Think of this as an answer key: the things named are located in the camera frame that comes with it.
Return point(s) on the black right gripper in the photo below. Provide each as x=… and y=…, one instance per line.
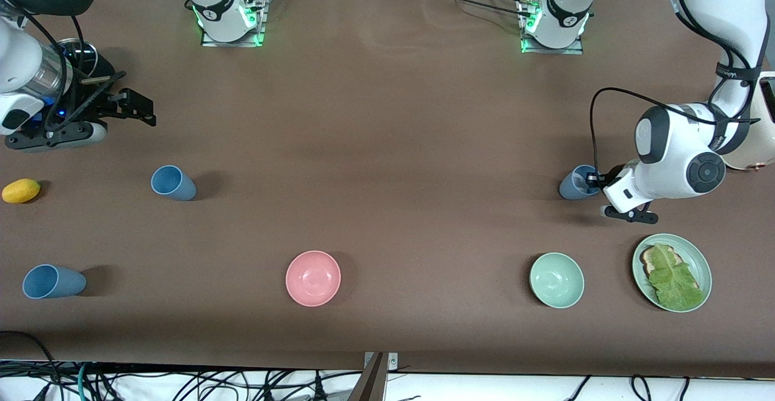
x=91, y=99

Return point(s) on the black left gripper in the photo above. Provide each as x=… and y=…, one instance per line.
x=607, y=178

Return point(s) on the blue plastic cup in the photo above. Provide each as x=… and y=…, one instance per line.
x=572, y=188
x=57, y=282
x=175, y=186

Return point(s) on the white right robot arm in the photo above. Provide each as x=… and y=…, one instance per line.
x=224, y=7

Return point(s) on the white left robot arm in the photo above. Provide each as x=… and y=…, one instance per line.
x=684, y=159

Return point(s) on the bread slice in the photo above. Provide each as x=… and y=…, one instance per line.
x=649, y=260

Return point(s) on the pale green bowl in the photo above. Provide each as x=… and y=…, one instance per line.
x=556, y=280

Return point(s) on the green lettuce leaf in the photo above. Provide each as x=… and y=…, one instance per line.
x=675, y=280

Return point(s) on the pale green plate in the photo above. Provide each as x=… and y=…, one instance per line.
x=696, y=261

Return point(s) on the yellow toy lemon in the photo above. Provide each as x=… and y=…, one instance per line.
x=20, y=191

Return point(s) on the cream white appliance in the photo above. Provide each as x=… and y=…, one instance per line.
x=757, y=152

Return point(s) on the brown table cover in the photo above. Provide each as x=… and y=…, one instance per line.
x=387, y=116

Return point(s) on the pink bowl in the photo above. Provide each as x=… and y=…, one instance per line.
x=313, y=278

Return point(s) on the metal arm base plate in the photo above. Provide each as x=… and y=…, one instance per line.
x=572, y=50
x=207, y=40

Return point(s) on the metal table edge bracket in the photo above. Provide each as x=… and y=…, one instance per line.
x=392, y=361

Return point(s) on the grey camera stand pole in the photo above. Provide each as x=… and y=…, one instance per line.
x=370, y=383

